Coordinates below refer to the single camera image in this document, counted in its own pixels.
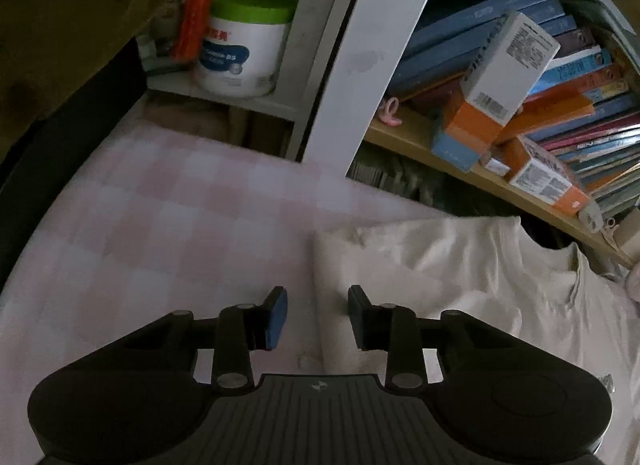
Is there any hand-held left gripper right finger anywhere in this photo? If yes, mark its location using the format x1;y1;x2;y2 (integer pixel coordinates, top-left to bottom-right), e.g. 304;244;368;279
347;285;516;391

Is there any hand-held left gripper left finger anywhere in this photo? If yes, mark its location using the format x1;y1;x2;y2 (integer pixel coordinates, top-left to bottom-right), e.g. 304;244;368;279
122;286;289;392

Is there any cream printed T-shirt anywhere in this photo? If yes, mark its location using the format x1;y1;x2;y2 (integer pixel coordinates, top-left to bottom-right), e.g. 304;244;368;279
312;215;640;465

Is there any wooden shelf board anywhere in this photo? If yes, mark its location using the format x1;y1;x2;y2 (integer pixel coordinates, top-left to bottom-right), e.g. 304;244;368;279
364;104;640;270

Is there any small pink clip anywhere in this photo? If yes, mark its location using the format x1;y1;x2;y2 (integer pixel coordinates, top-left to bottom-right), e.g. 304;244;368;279
379;96;404;127

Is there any white shelf board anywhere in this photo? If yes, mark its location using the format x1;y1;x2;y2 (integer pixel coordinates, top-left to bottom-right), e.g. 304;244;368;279
146;72;302;122

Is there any white orange toothpaste box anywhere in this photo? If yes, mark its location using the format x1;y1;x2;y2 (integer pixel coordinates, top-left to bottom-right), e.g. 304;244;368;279
501;135;592;218
431;10;561;173

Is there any white charger block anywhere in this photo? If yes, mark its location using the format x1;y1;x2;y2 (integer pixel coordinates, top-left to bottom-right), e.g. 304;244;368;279
579;199;607;234

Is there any white tub green lid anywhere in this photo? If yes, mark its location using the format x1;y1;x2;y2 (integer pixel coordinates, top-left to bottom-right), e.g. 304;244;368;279
193;0;297;98

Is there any dark furniture edge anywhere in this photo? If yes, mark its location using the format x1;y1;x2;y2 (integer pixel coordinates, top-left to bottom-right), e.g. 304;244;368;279
0;38;148;291

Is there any white flat carton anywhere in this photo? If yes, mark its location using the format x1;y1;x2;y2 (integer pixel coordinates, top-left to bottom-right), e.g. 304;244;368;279
279;0;347;111

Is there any row of colourful books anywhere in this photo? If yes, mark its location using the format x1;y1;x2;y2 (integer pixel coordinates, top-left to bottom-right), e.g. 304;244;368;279
397;0;640;218

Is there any orange tassel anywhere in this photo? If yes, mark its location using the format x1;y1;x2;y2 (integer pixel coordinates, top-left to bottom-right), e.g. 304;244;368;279
171;0;217;62

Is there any brown coat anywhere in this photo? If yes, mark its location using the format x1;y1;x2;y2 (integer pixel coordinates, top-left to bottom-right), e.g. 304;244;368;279
0;0;201;158

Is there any white shelf post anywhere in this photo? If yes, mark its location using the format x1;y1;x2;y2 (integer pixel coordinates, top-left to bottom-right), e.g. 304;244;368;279
286;0;453;178

